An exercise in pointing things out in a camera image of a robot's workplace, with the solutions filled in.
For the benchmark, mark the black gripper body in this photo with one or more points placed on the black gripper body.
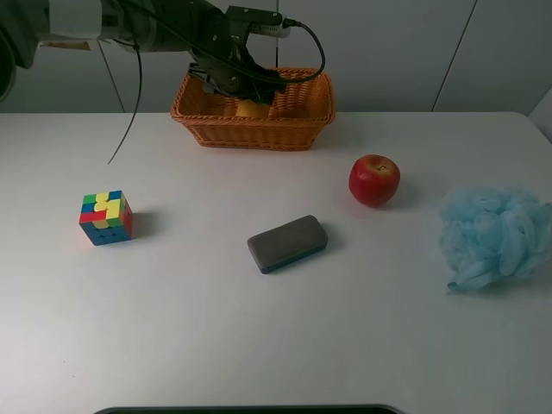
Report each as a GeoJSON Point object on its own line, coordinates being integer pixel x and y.
{"type": "Point", "coordinates": [223, 60]}

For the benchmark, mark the red apple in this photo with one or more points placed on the red apple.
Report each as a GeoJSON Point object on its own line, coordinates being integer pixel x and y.
{"type": "Point", "coordinates": [373, 180]}

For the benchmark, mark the yellow orange round item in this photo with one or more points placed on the yellow orange round item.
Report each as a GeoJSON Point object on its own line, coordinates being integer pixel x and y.
{"type": "Point", "coordinates": [249, 108]}

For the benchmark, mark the orange wicker basket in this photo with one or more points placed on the orange wicker basket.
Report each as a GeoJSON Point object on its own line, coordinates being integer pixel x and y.
{"type": "Point", "coordinates": [296, 117]}

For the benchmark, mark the grey blue whiteboard eraser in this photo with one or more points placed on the grey blue whiteboard eraser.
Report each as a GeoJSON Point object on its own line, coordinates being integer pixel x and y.
{"type": "Point", "coordinates": [288, 243]}

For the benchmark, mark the light blue bath loofah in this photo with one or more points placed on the light blue bath loofah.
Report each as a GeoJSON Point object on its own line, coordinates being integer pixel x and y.
{"type": "Point", "coordinates": [491, 236]}

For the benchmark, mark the multicoloured puzzle cube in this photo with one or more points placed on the multicoloured puzzle cube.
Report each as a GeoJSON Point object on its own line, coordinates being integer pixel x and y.
{"type": "Point", "coordinates": [106, 218]}

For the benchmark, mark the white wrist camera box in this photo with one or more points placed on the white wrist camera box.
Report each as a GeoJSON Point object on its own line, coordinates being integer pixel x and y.
{"type": "Point", "coordinates": [281, 28]}

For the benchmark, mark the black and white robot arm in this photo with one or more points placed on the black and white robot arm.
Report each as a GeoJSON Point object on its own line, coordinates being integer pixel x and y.
{"type": "Point", "coordinates": [144, 26]}

